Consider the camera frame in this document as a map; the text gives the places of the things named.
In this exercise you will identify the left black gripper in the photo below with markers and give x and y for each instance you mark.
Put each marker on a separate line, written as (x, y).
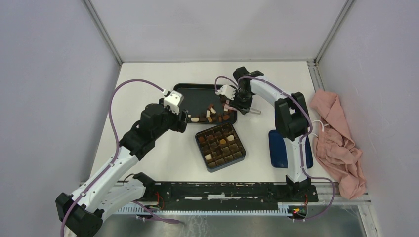
(179, 125)

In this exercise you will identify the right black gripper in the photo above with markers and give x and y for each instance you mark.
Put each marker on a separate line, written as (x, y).
(243, 107)

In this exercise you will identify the black chocolate tray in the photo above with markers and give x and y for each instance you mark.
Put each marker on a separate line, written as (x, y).
(204, 105)

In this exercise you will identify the blue chocolate box with insert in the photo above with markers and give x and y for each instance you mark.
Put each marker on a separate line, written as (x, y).
(220, 147)

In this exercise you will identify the blue box lid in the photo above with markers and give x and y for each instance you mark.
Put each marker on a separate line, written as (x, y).
(278, 155)

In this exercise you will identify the pink tongs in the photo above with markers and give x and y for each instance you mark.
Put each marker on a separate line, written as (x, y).
(228, 107)

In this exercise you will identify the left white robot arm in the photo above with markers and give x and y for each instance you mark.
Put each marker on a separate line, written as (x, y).
(86, 208)

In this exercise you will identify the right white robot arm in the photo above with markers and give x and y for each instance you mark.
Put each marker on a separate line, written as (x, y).
(291, 117)

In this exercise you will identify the pink cloth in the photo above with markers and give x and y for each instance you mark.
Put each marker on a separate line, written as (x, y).
(334, 148)

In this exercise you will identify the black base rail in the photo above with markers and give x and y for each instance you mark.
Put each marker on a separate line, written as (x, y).
(207, 196)

